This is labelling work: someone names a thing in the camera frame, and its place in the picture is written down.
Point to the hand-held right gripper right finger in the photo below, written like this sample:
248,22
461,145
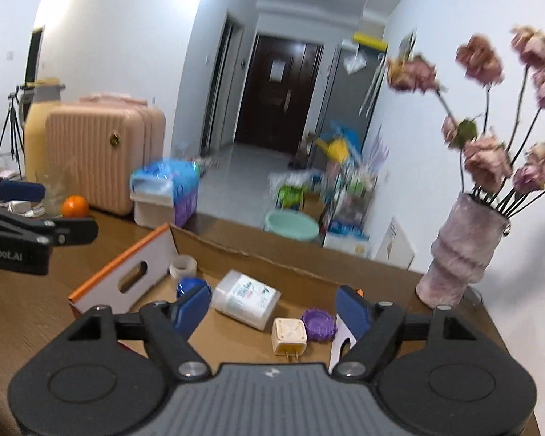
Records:
352,309

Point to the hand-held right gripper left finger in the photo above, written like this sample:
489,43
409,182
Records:
195,304

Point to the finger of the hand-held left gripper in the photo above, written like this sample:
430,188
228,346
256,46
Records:
22,191
72,229

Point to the purple screw lid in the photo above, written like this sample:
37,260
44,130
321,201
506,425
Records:
319,324

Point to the white tape roll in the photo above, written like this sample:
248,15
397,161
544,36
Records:
183,267

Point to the white labelled plastic container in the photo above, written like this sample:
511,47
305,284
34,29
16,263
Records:
245,299

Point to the red cardboard box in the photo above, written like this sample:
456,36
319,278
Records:
254,272

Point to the cream charger plug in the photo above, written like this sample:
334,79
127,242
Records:
289,336

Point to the orange fruit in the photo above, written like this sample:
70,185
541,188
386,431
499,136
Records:
76,206

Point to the clear glass cup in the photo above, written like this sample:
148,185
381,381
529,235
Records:
52,190

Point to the yellow thermos jug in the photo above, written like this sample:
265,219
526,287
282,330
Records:
36,136

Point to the pink ribbed suitcase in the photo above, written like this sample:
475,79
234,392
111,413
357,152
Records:
100,154

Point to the green plastic basin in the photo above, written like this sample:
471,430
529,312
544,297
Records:
291,226

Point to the brown carton on floor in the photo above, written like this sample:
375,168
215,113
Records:
313,206

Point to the blue tissue pack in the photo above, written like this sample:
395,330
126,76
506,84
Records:
177,186

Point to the pink textured vase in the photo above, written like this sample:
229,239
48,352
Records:
463,250

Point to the green packages on floor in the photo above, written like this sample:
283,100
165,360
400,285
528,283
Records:
290,197

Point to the yellow watering can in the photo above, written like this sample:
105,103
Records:
334,150

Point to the dried pink rose bouquet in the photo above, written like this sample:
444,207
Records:
486,159

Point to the grey interior door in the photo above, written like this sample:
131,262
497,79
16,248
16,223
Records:
220,86

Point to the grey fridge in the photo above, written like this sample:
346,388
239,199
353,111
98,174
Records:
340,100

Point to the dark brown door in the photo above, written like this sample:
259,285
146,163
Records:
277,100

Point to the paper sheet on fridge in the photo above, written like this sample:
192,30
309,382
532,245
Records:
355,61

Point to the yellow box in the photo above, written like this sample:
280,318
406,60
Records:
370,40

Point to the black camera tripod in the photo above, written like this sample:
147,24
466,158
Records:
11,131

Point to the white board against wall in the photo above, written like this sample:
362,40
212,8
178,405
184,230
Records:
395,243

